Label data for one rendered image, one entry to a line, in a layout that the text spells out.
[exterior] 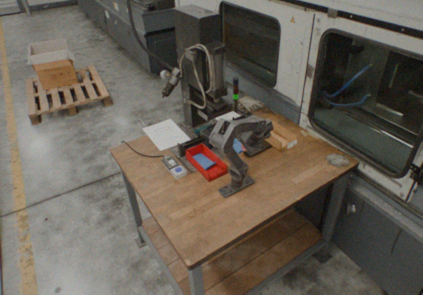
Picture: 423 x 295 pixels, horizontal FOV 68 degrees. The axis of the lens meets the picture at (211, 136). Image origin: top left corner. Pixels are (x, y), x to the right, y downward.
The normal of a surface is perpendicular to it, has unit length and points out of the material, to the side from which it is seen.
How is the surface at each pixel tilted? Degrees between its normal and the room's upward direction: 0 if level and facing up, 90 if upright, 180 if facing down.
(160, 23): 90
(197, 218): 0
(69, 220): 0
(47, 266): 0
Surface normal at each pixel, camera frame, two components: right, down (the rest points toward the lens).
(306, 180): -0.04, -0.81
